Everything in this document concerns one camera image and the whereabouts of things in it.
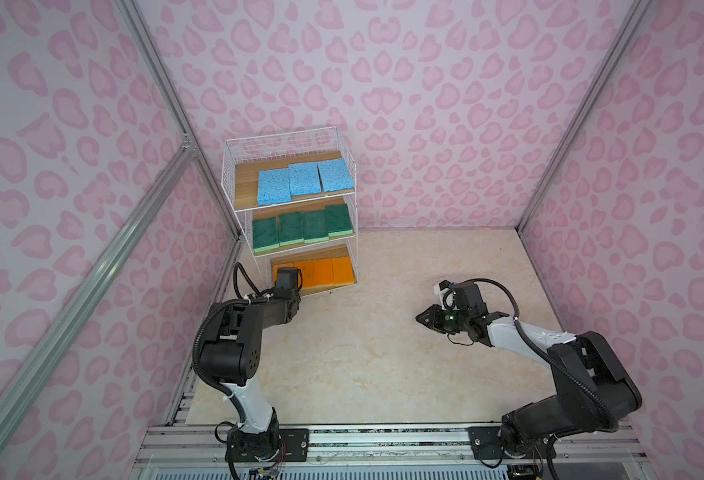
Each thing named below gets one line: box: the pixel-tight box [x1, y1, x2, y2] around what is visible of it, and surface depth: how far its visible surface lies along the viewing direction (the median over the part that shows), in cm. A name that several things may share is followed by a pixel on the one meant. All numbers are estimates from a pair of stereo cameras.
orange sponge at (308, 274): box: [300, 261, 315, 288], surface depth 107 cm
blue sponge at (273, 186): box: [257, 168, 291, 205], surface depth 73 cm
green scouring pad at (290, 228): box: [279, 212, 304, 247], surface depth 87 cm
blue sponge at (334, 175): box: [317, 158, 355, 193], surface depth 77 cm
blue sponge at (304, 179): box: [288, 162, 322, 196], surface depth 76 cm
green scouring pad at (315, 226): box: [303, 210, 329, 244], surface depth 88 cm
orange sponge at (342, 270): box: [332, 256, 355, 285], surface depth 108 cm
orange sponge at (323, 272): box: [313, 258, 334, 287], surface depth 107 cm
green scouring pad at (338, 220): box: [325, 203, 353, 239], surface depth 88 cm
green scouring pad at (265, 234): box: [252, 216, 280, 253], surface depth 86 cm
